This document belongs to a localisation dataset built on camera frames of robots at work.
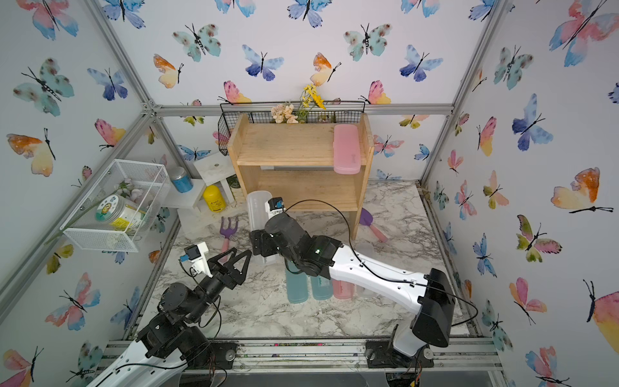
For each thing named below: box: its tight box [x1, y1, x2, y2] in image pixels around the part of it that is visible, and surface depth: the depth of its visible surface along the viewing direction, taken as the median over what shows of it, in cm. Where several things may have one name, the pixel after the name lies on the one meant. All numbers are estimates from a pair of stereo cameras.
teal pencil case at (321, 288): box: [310, 274, 333, 301], surface depth 88 cm
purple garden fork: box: [218, 216, 239, 263], surface depth 106 cm
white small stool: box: [192, 152, 237, 211], surface depth 96 cm
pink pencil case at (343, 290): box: [332, 278, 355, 300], surface depth 88 cm
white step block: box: [162, 178, 217, 238], surface depth 106 cm
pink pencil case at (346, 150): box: [332, 124, 362, 175], surface depth 71 cm
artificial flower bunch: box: [270, 83, 327, 125], surface depth 84 cm
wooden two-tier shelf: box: [227, 113, 374, 241], surface depth 76 cm
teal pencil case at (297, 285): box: [285, 259, 309, 304], surface depth 89 cm
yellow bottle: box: [203, 184, 227, 213], surface depth 103 cm
